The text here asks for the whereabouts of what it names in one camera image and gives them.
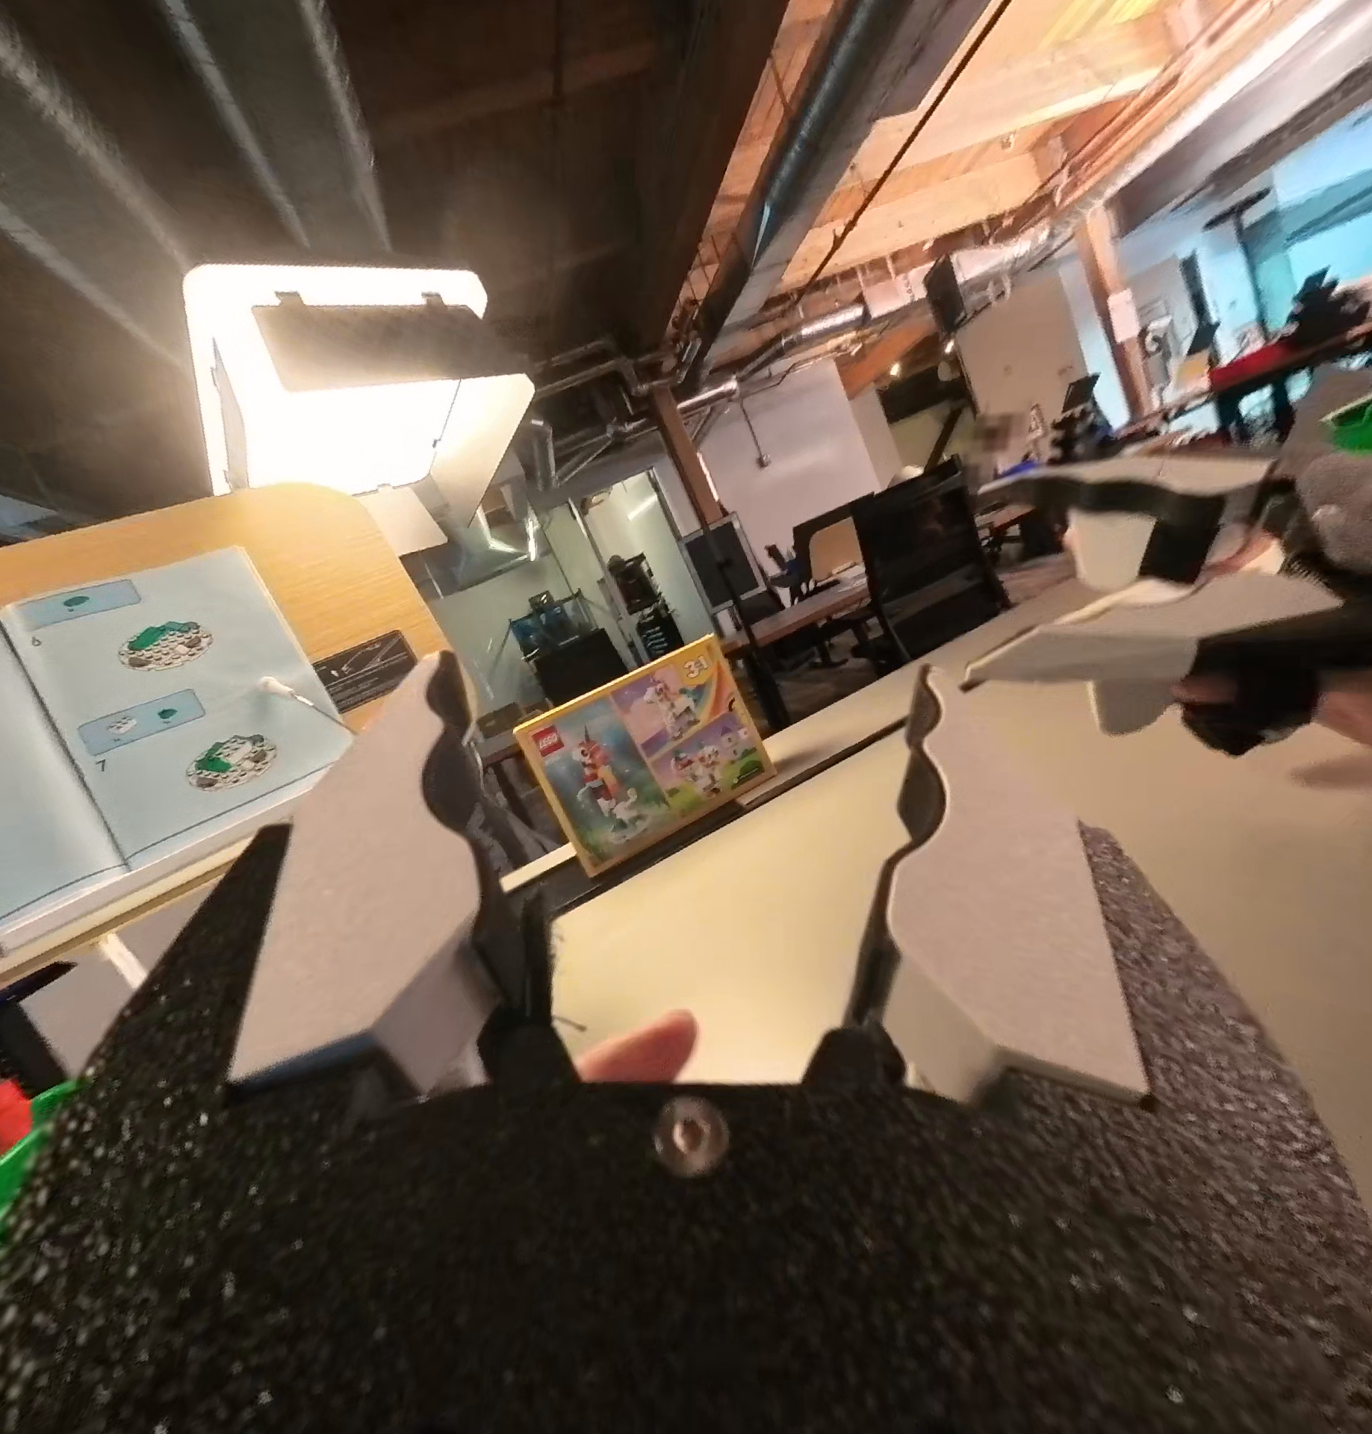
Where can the red topped table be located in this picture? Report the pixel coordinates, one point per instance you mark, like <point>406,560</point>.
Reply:
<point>1290,374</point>

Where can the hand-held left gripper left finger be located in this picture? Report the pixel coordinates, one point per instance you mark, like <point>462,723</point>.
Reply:
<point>352,874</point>

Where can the computer monitor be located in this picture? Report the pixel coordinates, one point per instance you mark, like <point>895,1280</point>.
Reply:
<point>725,560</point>

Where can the grey ceiling duct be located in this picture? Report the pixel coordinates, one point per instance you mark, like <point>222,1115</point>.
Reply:
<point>800,146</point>

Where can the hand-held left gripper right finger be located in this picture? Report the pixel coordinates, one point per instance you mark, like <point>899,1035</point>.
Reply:
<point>1011,921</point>

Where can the bright studio light panel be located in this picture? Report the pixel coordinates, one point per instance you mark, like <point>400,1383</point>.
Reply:
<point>361,436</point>

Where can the person's right hand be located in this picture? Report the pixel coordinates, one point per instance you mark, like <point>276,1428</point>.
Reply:
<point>1371,723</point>

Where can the yellow lego box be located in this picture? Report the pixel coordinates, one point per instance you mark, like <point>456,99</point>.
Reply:
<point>641,774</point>

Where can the white page holder clip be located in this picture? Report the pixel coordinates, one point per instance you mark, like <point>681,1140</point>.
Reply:
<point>270,686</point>

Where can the black office chair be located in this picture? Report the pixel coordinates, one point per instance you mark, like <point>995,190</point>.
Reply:
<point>934,560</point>

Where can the green plastic bin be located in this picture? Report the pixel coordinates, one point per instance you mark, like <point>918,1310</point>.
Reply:
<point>15,1201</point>
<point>1371,421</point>

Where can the wooden book stand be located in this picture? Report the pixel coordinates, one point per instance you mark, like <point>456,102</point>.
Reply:
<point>305,537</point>

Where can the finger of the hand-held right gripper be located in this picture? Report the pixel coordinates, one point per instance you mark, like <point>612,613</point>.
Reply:
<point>1112,543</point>
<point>1132,650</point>

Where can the light blue instruction booklet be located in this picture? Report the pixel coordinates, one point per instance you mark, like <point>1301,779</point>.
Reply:
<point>71,808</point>

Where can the person's left hand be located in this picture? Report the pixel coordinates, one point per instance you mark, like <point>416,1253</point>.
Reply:
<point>647,1049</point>

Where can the black label sticker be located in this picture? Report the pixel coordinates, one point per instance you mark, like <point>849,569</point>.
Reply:
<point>364,671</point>

